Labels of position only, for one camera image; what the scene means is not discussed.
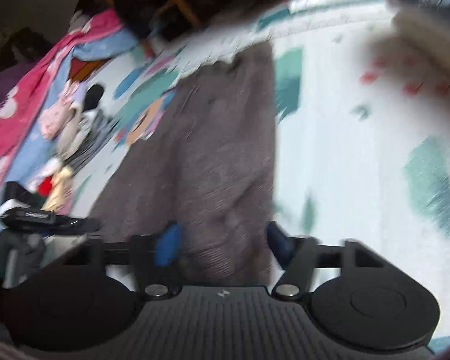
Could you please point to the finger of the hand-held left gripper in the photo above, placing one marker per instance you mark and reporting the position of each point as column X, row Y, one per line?
column 78, row 225

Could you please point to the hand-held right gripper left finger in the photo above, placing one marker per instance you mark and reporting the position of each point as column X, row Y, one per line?
column 168, row 245

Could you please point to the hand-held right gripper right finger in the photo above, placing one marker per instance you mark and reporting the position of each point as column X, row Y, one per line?
column 281, row 243

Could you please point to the brown sweater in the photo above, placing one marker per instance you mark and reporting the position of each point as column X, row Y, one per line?
column 210, row 150

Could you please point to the red green knitted garment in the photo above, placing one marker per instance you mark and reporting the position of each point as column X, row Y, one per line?
column 45, row 186

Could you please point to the cream folded garments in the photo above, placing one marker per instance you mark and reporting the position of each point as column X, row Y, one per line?
column 60, row 187

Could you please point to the white ribbed folded garment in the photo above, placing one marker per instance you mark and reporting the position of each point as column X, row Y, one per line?
column 69, row 135

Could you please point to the grey folded garment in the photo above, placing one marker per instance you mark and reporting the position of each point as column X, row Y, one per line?
column 97, row 131

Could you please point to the cartoon animal print play mat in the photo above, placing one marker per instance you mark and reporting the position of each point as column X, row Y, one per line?
column 341, row 138

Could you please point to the pink blanket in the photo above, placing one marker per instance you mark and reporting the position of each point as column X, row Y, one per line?
column 22, row 93

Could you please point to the black cloth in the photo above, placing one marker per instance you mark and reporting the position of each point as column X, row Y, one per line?
column 94, row 97

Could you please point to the white folded garments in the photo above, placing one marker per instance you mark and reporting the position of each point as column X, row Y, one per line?
column 423, row 37

